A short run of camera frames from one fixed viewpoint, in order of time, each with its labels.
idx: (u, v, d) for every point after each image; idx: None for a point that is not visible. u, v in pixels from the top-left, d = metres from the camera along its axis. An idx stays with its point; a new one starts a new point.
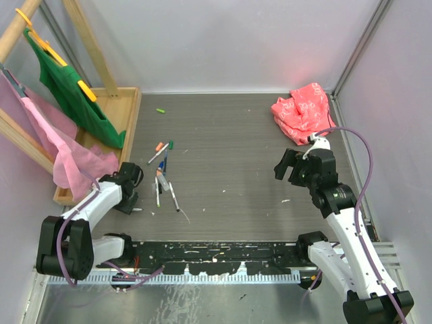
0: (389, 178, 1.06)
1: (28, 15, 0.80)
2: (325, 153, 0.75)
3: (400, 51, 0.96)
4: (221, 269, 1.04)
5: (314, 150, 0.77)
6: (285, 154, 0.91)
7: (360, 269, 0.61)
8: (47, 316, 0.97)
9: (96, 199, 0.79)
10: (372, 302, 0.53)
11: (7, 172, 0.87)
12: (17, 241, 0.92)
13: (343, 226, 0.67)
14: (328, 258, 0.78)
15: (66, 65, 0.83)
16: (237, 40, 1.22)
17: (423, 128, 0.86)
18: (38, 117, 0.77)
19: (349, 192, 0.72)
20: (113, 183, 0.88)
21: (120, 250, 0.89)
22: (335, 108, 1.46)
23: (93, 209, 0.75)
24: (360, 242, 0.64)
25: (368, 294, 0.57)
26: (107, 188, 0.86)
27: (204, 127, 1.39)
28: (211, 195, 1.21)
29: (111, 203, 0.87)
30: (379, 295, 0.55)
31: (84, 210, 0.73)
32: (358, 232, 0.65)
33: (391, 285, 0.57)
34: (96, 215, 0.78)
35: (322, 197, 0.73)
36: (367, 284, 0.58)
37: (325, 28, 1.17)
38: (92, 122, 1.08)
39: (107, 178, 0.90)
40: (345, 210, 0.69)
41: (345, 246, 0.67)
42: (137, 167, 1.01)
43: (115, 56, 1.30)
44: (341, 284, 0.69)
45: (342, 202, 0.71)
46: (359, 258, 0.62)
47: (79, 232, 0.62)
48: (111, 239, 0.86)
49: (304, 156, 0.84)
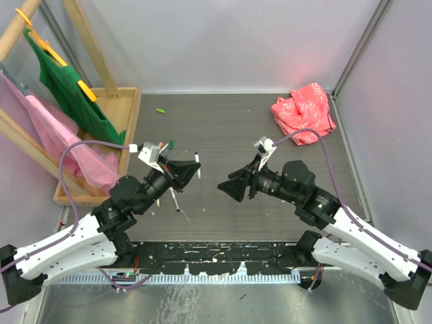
0: (390, 178, 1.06)
1: (28, 15, 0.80)
2: (300, 169, 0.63)
3: (400, 51, 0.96)
4: (221, 270, 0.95)
5: (289, 172, 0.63)
6: (243, 173, 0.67)
7: (385, 258, 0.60)
8: (47, 315, 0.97)
9: (60, 244, 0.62)
10: (416, 282, 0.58)
11: (7, 172, 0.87)
12: (16, 241, 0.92)
13: (347, 227, 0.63)
14: (339, 254, 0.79)
15: (66, 65, 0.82)
16: (237, 39, 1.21)
17: (424, 128, 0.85)
18: (44, 115, 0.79)
19: (328, 195, 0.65)
20: (95, 227, 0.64)
21: (113, 260, 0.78)
22: (335, 107, 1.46)
23: (46, 259, 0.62)
24: (370, 235, 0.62)
25: (407, 277, 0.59)
26: (84, 231, 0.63)
27: (205, 127, 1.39)
28: (211, 195, 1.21)
29: (92, 243, 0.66)
30: (414, 272, 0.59)
31: (34, 258, 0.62)
32: (362, 227, 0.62)
33: (414, 255, 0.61)
34: (62, 257, 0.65)
35: (310, 214, 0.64)
36: (401, 269, 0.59)
37: (324, 28, 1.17)
38: (92, 121, 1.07)
39: (100, 211, 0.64)
40: (337, 216, 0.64)
41: (355, 244, 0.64)
42: (133, 199, 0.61)
43: (115, 56, 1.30)
44: (366, 273, 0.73)
45: (328, 208, 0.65)
46: (378, 250, 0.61)
47: (11, 284, 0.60)
48: (92, 258, 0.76)
49: (264, 165, 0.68)
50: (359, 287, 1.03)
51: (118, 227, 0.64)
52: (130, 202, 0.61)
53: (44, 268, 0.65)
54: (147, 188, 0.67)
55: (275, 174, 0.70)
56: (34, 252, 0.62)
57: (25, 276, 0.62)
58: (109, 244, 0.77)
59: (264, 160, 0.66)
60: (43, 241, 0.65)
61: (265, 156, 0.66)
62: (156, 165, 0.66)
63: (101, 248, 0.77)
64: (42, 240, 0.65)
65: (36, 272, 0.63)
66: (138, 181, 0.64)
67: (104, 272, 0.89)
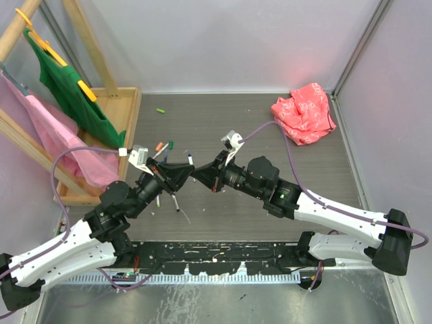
0: (390, 178, 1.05)
1: (28, 15, 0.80)
2: (264, 164, 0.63)
3: (401, 50, 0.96)
4: (221, 270, 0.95)
5: (254, 170, 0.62)
6: (214, 163, 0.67)
7: (353, 227, 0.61)
8: (47, 315, 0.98)
9: (54, 251, 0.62)
10: (388, 244, 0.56)
11: (7, 173, 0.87)
12: (17, 241, 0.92)
13: (310, 208, 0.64)
14: (328, 244, 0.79)
15: (66, 65, 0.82)
16: (237, 40, 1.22)
17: (424, 128, 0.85)
18: (46, 115, 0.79)
19: (289, 184, 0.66)
20: (87, 233, 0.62)
21: (112, 260, 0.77)
22: (335, 107, 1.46)
23: (40, 266, 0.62)
24: (331, 209, 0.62)
25: (378, 239, 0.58)
26: (77, 237, 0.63)
27: (205, 127, 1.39)
28: (211, 195, 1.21)
29: (87, 248, 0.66)
30: (383, 233, 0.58)
31: (29, 265, 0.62)
32: (325, 204, 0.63)
33: (380, 217, 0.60)
34: (57, 262, 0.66)
35: (278, 206, 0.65)
36: (370, 233, 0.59)
37: (324, 28, 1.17)
38: (92, 122, 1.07)
39: (92, 218, 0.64)
40: (300, 201, 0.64)
41: (325, 222, 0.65)
42: (123, 204, 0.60)
43: (115, 56, 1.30)
44: (354, 252, 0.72)
45: (292, 196, 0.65)
46: (345, 224, 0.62)
47: (9, 291, 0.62)
48: (90, 260, 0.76)
49: (231, 160, 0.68)
50: (359, 287, 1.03)
51: (111, 232, 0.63)
52: (121, 206, 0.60)
53: (41, 273, 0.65)
54: (138, 192, 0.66)
55: (241, 168, 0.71)
56: (28, 260, 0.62)
57: (19, 284, 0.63)
58: (108, 246, 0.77)
59: (231, 156, 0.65)
60: (37, 248, 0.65)
61: (233, 151, 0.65)
62: (146, 168, 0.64)
63: (100, 250, 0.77)
64: (36, 248, 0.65)
65: (32, 278, 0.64)
66: (127, 185, 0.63)
67: (104, 272, 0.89)
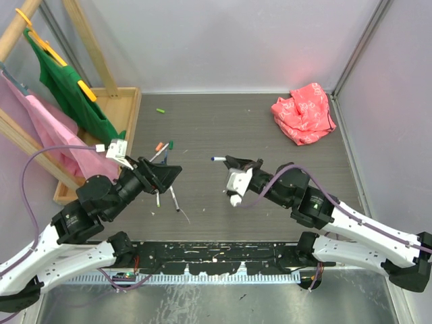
0: (391, 178, 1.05)
1: (28, 15, 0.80)
2: (294, 173, 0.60)
3: (401, 50, 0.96)
4: (222, 269, 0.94)
5: (284, 177, 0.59)
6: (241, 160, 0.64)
7: (387, 248, 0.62)
8: (46, 316, 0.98)
9: (28, 260, 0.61)
10: (423, 267, 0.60)
11: (6, 173, 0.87)
12: (15, 241, 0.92)
13: (345, 224, 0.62)
14: (337, 250, 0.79)
15: (66, 65, 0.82)
16: (237, 40, 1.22)
17: (424, 128, 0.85)
18: (46, 116, 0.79)
19: (319, 192, 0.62)
20: (55, 239, 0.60)
21: (111, 260, 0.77)
22: (335, 108, 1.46)
23: (17, 277, 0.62)
24: (368, 228, 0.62)
25: (412, 262, 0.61)
26: (46, 244, 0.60)
27: (205, 127, 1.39)
28: (211, 195, 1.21)
29: (63, 252, 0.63)
30: (417, 257, 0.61)
31: (6, 277, 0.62)
32: (362, 222, 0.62)
33: (414, 241, 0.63)
34: (36, 270, 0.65)
35: (308, 216, 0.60)
36: (405, 256, 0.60)
37: (324, 28, 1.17)
38: (92, 121, 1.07)
39: (61, 219, 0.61)
40: (335, 214, 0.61)
41: (355, 237, 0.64)
42: (101, 200, 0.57)
43: (115, 55, 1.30)
44: (367, 264, 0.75)
45: (323, 206, 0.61)
46: (380, 242, 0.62)
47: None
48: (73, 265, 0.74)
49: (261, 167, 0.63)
50: (359, 287, 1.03)
51: (82, 234, 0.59)
52: (99, 203, 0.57)
53: (22, 283, 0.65)
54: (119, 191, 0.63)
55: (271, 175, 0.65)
56: (4, 271, 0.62)
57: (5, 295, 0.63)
58: (106, 246, 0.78)
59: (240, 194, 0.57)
60: (14, 258, 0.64)
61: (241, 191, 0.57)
62: (123, 160, 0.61)
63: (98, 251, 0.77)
64: (13, 257, 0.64)
65: (14, 288, 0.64)
66: (109, 181, 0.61)
67: (104, 272, 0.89)
